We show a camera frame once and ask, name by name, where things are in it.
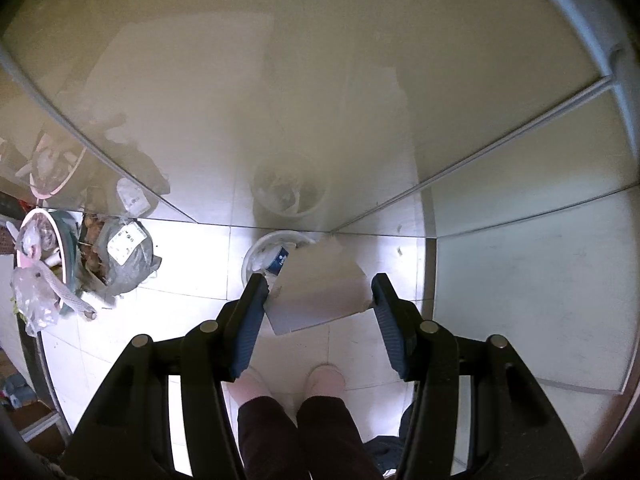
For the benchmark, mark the grey plastic bag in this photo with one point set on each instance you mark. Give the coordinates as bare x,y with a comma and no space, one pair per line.
127,255

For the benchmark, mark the person's leg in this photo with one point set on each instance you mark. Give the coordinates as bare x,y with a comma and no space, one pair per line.
332,440
267,440

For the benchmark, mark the person's left leg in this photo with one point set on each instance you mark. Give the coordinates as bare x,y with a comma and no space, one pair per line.
267,440

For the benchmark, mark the pink slipper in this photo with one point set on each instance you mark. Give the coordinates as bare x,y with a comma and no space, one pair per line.
255,387
326,382

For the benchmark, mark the pink rimmed bin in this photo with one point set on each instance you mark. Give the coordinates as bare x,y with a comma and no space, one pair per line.
67,260

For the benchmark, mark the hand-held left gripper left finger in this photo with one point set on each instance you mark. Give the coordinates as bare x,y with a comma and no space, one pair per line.
247,330

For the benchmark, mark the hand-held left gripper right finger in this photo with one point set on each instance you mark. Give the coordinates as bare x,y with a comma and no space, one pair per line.
392,330

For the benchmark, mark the person's right leg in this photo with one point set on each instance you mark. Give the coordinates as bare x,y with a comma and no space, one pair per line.
332,440

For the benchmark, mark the white trash bin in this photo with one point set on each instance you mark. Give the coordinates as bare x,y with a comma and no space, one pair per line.
255,260

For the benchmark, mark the clear plastic bag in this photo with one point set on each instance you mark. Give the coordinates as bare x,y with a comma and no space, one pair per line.
32,297

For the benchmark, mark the white paper napkin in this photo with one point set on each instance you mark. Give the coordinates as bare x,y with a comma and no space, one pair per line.
315,290

